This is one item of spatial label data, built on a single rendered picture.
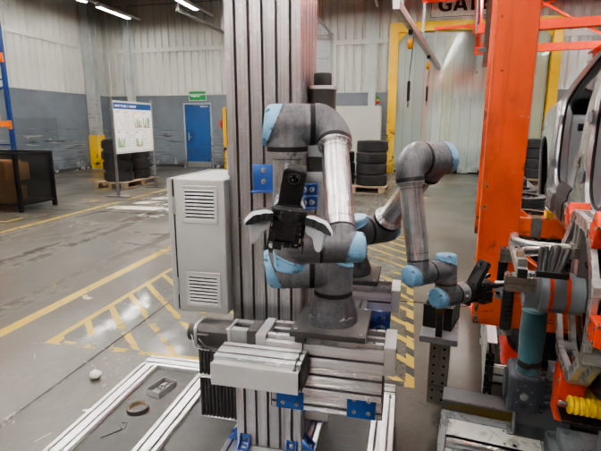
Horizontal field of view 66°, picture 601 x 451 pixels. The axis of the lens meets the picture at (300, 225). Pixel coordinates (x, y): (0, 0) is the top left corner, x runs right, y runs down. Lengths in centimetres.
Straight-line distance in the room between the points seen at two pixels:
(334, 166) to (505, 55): 113
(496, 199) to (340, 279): 100
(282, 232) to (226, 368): 63
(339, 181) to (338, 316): 42
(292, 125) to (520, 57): 115
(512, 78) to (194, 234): 140
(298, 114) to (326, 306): 56
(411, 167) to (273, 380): 80
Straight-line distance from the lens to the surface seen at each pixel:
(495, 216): 217
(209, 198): 156
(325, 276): 136
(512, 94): 214
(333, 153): 123
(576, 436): 225
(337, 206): 114
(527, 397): 223
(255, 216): 83
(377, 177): 995
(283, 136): 129
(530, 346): 197
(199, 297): 168
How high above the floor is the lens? 140
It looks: 12 degrees down
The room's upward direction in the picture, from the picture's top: straight up
